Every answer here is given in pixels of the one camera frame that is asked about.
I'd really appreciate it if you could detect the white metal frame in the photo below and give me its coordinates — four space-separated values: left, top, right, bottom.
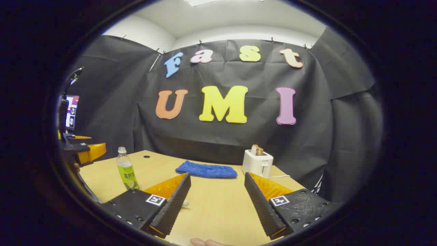
312 174 324 194

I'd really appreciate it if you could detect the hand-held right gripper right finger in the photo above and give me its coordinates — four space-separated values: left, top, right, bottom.
244 172 338 240

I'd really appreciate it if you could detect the white toaster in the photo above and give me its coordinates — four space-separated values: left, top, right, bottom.
242 149 274 178

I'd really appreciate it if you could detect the black backdrop cloth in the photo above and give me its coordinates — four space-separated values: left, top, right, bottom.
67 27 384 205

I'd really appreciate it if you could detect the computer monitor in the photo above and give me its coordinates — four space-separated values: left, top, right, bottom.
65 95 80 130

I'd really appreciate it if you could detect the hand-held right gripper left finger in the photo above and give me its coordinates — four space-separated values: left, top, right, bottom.
101 173 192 239

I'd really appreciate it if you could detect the blue towel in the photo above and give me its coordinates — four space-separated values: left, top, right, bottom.
175 160 238 179

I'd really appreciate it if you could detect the green label water bottle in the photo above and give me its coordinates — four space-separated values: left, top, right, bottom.
116 147 140 190

